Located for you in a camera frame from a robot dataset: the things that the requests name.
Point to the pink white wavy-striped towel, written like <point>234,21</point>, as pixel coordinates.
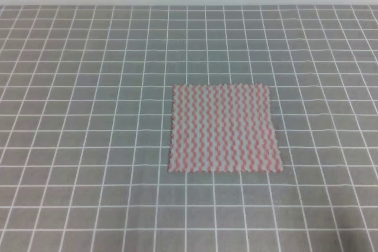
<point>223,128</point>

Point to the grey grid-patterned tablecloth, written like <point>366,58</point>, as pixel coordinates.
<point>86,99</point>

